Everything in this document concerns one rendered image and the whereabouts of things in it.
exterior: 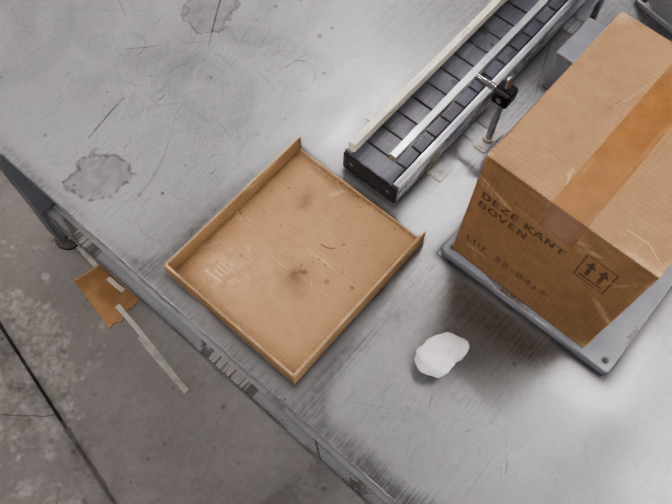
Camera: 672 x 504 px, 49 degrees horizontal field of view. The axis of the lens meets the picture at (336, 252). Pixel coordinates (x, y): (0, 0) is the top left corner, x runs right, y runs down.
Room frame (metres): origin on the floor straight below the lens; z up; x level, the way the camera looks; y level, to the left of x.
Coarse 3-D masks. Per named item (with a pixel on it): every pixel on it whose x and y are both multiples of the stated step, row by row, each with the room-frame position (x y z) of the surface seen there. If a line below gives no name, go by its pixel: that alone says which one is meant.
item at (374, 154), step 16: (512, 0) 0.94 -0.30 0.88; (528, 0) 0.94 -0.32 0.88; (560, 0) 0.94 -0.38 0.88; (496, 16) 0.90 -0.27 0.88; (512, 16) 0.90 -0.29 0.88; (544, 16) 0.91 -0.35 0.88; (480, 32) 0.87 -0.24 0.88; (496, 32) 0.87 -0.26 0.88; (528, 32) 0.87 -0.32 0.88; (464, 48) 0.83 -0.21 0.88; (480, 48) 0.83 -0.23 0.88; (512, 48) 0.83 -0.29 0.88; (448, 64) 0.80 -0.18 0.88; (464, 64) 0.80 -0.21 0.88; (496, 64) 0.80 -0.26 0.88; (432, 80) 0.76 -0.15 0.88; (448, 80) 0.76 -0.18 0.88; (416, 96) 0.73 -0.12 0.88; (432, 96) 0.73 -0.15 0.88; (464, 96) 0.73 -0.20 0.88; (400, 112) 0.70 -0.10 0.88; (416, 112) 0.70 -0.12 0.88; (448, 112) 0.70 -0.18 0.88; (384, 128) 0.66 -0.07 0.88; (400, 128) 0.67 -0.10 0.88; (432, 128) 0.67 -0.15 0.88; (368, 144) 0.63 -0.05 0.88; (384, 144) 0.63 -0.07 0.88; (416, 144) 0.64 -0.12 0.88; (368, 160) 0.60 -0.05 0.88; (384, 160) 0.61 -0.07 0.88; (400, 160) 0.61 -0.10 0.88; (384, 176) 0.58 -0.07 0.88
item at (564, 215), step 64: (576, 64) 0.61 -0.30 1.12; (640, 64) 0.61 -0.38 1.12; (512, 128) 0.51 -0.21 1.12; (576, 128) 0.51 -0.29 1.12; (640, 128) 0.51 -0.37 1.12; (512, 192) 0.44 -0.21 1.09; (576, 192) 0.42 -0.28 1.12; (640, 192) 0.43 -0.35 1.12; (512, 256) 0.41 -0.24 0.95; (576, 256) 0.37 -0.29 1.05; (640, 256) 0.34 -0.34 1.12; (576, 320) 0.34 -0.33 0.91
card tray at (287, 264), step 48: (240, 192) 0.55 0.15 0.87; (288, 192) 0.57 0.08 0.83; (336, 192) 0.57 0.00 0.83; (192, 240) 0.46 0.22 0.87; (240, 240) 0.48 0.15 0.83; (288, 240) 0.48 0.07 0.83; (336, 240) 0.49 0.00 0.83; (384, 240) 0.49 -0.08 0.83; (192, 288) 0.38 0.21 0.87; (240, 288) 0.40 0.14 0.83; (288, 288) 0.40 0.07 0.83; (336, 288) 0.41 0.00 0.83; (240, 336) 0.32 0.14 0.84; (288, 336) 0.33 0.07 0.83; (336, 336) 0.33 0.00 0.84
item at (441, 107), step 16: (544, 0) 0.86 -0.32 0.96; (528, 16) 0.83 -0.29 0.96; (512, 32) 0.80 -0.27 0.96; (496, 48) 0.76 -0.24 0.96; (480, 64) 0.73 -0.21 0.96; (464, 80) 0.70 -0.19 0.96; (448, 96) 0.67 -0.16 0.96; (432, 112) 0.64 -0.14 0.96; (416, 128) 0.61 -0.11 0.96; (400, 144) 0.58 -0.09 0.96
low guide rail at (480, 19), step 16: (496, 0) 0.91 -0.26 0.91; (480, 16) 0.87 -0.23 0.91; (464, 32) 0.83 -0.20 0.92; (448, 48) 0.80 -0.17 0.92; (432, 64) 0.77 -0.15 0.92; (416, 80) 0.73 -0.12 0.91; (400, 96) 0.70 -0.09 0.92; (384, 112) 0.67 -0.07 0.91; (368, 128) 0.64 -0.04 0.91; (352, 144) 0.61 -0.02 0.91
